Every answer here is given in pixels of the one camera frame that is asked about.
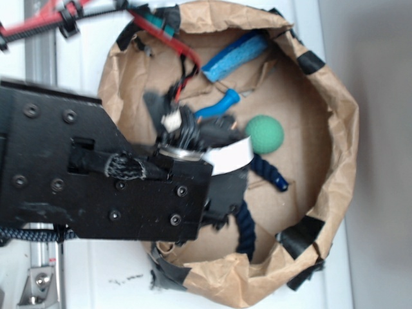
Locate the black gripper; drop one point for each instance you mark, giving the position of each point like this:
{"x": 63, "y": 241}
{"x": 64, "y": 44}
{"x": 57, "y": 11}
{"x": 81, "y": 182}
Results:
{"x": 215, "y": 140}

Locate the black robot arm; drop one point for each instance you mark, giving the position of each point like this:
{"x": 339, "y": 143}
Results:
{"x": 68, "y": 172}

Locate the blue plastic bottle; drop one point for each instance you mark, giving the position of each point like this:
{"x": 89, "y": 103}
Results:
{"x": 230, "y": 98}

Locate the green foam ball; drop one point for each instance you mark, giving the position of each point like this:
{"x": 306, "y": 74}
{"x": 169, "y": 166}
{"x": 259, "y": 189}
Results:
{"x": 266, "y": 133}

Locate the brown paper bag tray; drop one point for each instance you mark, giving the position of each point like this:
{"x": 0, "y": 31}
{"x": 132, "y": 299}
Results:
{"x": 294, "y": 229}

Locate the blue sponge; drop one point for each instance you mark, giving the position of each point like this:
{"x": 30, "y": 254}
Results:
{"x": 245, "y": 49}

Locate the aluminium rail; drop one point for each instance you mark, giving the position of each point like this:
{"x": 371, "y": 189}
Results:
{"x": 41, "y": 67}

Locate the metal corner bracket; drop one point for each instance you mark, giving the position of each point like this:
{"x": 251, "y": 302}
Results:
{"x": 40, "y": 289}

